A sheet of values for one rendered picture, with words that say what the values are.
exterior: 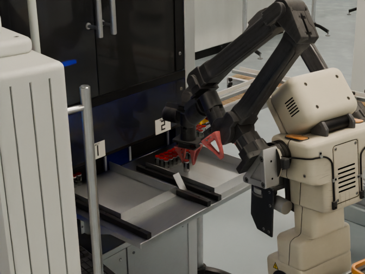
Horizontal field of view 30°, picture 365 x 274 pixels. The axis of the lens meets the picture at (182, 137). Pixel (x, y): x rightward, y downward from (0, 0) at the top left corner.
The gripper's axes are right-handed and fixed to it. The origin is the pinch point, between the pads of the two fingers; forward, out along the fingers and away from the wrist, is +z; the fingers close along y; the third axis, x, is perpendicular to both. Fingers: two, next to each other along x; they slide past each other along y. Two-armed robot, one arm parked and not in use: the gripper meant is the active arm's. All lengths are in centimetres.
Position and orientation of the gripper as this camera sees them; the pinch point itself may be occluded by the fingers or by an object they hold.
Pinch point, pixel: (188, 161)
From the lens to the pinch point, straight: 253.0
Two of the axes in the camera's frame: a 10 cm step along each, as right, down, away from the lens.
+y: -8.8, -1.7, 4.5
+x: -4.8, 3.3, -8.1
